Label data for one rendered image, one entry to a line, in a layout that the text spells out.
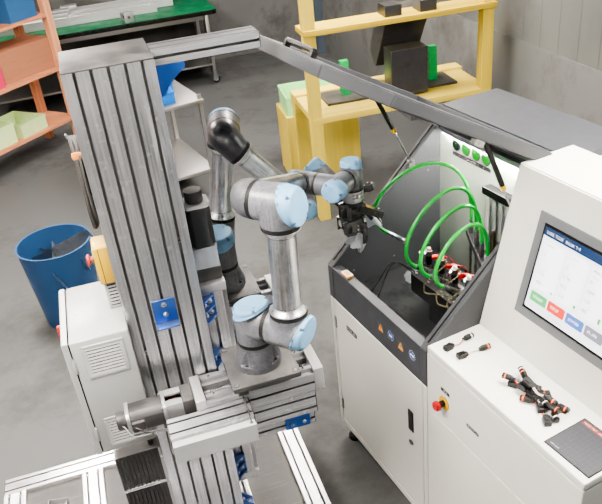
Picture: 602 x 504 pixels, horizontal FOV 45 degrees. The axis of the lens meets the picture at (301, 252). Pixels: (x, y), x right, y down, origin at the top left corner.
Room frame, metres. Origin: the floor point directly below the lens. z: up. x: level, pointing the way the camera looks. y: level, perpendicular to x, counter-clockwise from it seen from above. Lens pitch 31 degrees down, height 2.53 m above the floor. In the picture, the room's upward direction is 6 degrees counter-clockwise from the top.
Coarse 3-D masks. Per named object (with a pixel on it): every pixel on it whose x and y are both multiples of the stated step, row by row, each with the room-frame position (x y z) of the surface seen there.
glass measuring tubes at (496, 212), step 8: (488, 184) 2.44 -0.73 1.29; (488, 192) 2.40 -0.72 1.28; (496, 192) 2.37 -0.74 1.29; (488, 200) 2.41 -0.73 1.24; (496, 200) 2.35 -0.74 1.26; (504, 200) 2.31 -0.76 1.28; (488, 208) 2.41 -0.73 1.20; (496, 208) 2.38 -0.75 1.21; (504, 208) 2.32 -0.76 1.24; (488, 216) 2.41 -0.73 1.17; (496, 216) 2.39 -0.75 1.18; (504, 216) 2.32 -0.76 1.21; (488, 224) 2.41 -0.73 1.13; (496, 224) 2.39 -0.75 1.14; (504, 224) 2.32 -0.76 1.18; (488, 232) 2.41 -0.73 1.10; (496, 232) 2.39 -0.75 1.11; (496, 240) 2.35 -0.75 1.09
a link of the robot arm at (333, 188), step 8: (320, 176) 2.15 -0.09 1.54; (328, 176) 2.14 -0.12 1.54; (336, 176) 2.13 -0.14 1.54; (344, 176) 2.13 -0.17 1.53; (352, 176) 2.15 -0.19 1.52; (320, 184) 2.13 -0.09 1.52; (328, 184) 2.09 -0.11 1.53; (336, 184) 2.08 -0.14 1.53; (344, 184) 2.10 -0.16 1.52; (352, 184) 2.13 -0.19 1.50; (320, 192) 2.12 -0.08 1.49; (328, 192) 2.09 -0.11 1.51; (336, 192) 2.07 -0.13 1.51; (344, 192) 2.08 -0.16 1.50; (328, 200) 2.09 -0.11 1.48; (336, 200) 2.07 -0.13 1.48
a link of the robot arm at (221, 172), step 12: (228, 108) 2.52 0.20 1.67; (216, 156) 2.45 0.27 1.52; (216, 168) 2.44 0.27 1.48; (228, 168) 2.45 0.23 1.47; (216, 180) 2.44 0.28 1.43; (228, 180) 2.45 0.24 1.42; (216, 192) 2.44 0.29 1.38; (228, 192) 2.45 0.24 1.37; (216, 204) 2.44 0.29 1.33; (228, 204) 2.45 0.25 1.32; (216, 216) 2.43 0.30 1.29; (228, 216) 2.44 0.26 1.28
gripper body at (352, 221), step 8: (344, 208) 2.18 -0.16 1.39; (352, 208) 2.20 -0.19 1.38; (344, 216) 2.20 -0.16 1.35; (352, 216) 2.19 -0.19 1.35; (360, 216) 2.20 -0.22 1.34; (344, 224) 2.18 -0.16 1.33; (352, 224) 2.17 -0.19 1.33; (360, 224) 2.19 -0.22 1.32; (344, 232) 2.19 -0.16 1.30; (352, 232) 2.17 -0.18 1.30
